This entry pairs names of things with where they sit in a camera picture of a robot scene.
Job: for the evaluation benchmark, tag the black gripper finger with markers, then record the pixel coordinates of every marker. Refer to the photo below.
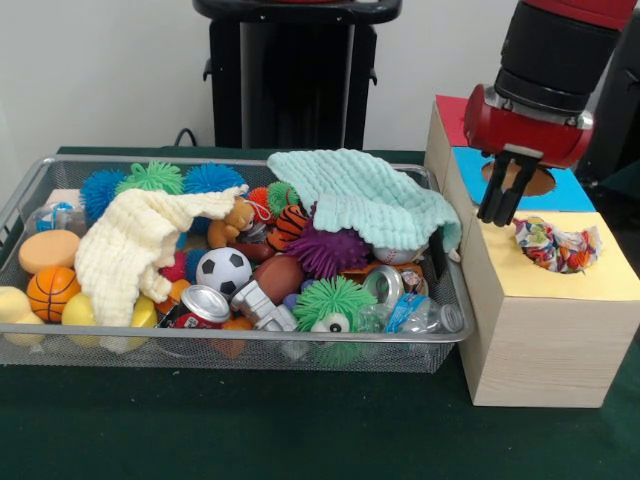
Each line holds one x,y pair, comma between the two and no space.
495,185
518,192

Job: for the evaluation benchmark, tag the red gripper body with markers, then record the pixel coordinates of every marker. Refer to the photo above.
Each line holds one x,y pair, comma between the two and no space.
525,135

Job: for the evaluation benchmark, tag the multicoloured knotted rag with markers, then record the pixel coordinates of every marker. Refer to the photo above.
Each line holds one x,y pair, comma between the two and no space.
555,245

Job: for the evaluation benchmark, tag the mint green knitted cloth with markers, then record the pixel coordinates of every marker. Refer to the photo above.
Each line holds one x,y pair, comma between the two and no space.
370,195

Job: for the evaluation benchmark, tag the cream knitted cloth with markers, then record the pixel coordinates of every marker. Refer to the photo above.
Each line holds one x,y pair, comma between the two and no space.
125,245

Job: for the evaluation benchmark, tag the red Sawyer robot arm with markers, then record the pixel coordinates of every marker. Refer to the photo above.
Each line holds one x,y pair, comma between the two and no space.
555,50

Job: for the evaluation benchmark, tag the clear shallow bin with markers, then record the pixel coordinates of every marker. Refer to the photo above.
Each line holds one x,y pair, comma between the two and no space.
60,345

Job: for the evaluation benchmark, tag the white baseball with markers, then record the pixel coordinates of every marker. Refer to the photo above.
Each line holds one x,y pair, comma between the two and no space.
400,255

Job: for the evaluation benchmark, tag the crushed plastic water bottle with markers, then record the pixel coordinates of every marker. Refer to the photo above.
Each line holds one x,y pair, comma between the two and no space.
425,315

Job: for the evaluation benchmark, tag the purple spiky ball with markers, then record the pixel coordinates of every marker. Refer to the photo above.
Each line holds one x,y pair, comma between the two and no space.
325,250

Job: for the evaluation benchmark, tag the green spiky ball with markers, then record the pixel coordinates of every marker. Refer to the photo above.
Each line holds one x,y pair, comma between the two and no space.
325,302

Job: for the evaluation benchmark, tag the large blue spiky ball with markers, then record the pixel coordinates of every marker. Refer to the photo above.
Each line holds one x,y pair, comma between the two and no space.
215,178

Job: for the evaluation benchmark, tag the small soccer ball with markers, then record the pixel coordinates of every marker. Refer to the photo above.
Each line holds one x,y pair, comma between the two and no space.
224,272

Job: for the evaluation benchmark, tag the green fuzzy monster toy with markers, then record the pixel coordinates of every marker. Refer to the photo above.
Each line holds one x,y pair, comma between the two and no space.
150,177

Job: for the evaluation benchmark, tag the dark green table cloth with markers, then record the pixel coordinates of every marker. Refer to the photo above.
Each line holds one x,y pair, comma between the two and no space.
250,430

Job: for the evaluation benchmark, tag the plain yellow ball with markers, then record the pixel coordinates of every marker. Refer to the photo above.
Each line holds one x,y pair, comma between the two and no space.
80,310

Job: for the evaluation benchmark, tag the pale orange round sponge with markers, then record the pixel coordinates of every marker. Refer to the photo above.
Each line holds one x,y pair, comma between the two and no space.
48,250

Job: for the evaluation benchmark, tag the small orange basketball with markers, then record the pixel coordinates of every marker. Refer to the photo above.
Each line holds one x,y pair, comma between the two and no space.
53,293

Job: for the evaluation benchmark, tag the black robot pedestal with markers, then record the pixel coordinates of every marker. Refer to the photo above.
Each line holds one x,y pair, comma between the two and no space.
290,80

